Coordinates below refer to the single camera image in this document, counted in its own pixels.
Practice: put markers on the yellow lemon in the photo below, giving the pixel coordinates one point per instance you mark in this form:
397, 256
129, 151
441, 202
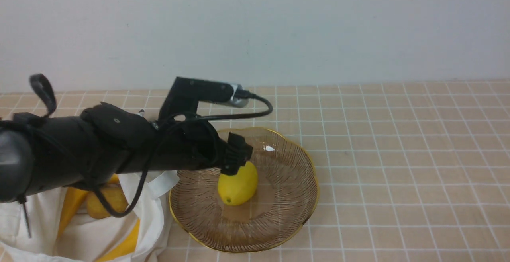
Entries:
238, 189

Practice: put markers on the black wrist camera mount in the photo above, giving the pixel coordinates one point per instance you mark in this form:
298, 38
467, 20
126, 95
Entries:
186, 93

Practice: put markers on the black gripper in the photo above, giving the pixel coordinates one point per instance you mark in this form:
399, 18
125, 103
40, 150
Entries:
193, 146

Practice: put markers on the white cloth tote bag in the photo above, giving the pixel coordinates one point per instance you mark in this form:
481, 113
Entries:
139, 237

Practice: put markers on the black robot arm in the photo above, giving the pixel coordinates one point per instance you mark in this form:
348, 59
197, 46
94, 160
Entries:
44, 153

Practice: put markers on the gold wire fruit basket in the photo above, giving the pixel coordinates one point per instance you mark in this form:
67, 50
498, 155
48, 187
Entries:
287, 195

